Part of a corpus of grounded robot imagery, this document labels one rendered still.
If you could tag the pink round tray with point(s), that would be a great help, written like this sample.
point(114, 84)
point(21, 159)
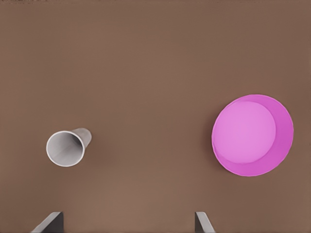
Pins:
point(252, 135)

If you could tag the white IKEA cup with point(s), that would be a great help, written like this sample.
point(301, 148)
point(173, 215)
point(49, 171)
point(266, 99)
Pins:
point(65, 148)

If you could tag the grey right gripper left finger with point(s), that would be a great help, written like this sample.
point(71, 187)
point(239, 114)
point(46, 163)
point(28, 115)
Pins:
point(52, 224)

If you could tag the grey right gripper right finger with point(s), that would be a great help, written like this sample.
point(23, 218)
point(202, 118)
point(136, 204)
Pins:
point(202, 224)

